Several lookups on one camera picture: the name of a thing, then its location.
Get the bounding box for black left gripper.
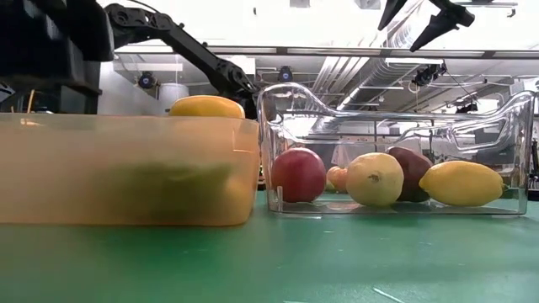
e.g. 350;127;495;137
218;62;259;120

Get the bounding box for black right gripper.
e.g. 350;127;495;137
376;0;476;53

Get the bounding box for yellow bell pepper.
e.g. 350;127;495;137
168;95;246;120

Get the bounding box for red apple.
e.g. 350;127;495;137
270;146;328;205

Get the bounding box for light green cucumber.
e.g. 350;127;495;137
99;162;233;212

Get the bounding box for small orange fruit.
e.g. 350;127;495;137
326;165;350;194

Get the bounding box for dark purple-red fruit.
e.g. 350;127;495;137
385;146;435;203

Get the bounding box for pale yellow lemon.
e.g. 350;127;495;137
345;151;405;208

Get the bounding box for yellow mango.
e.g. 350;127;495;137
419;160;507;208

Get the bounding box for orange translucent plastic bin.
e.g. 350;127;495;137
0;112;261;227

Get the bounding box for white ceiling box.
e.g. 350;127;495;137
232;56;257;77

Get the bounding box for silver ceiling ducts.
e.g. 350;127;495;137
313;24;424;111

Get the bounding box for white cylinder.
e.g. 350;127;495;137
158;82;190;114

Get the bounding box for clear plastic bin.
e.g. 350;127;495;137
255;82;536;216

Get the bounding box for green table mat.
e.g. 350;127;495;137
0;191;539;303

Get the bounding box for black ceiling device with cables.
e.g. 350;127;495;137
411;62;448;88

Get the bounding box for metal frame beam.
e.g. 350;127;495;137
113;45;539;59

